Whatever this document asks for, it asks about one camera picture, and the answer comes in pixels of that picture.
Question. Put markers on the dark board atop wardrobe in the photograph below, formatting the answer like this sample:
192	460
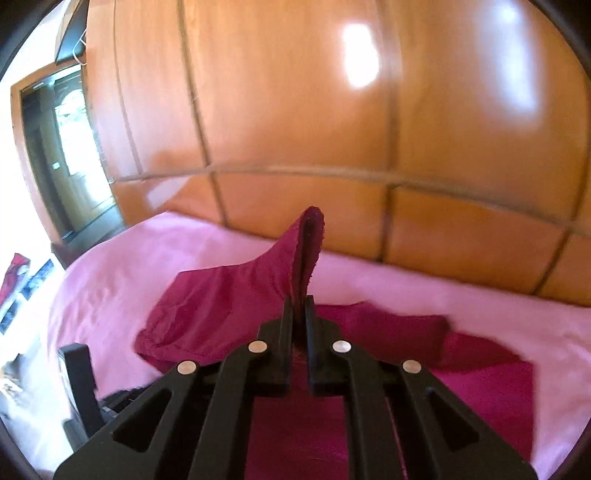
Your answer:
71	32

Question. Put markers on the pink bedspread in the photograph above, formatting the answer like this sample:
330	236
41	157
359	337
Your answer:
485	295

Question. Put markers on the white box with blue print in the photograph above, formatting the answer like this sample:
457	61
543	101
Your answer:
39	277

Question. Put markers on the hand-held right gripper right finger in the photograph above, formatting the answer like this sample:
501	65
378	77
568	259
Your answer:
323	360

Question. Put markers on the dark red cloth garment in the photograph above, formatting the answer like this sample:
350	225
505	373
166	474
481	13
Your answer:
221	295

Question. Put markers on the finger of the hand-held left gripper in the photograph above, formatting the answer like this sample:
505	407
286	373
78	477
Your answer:
81	387

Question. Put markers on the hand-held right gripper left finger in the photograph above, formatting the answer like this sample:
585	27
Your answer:
277	360

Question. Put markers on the red cloth on shelf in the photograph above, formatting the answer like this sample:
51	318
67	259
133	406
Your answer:
16	272

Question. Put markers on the wooden wardrobe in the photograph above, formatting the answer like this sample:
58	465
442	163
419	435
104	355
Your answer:
277	115

